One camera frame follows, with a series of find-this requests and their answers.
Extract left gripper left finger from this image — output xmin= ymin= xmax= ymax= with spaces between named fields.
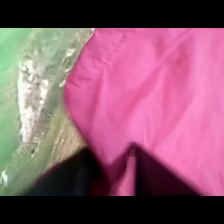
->
xmin=27 ymin=146 xmax=105 ymax=197

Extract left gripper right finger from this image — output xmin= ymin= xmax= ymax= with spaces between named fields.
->
xmin=134 ymin=145 xmax=201 ymax=197

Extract pink garment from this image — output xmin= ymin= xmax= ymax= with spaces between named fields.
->
xmin=63 ymin=28 xmax=224 ymax=197

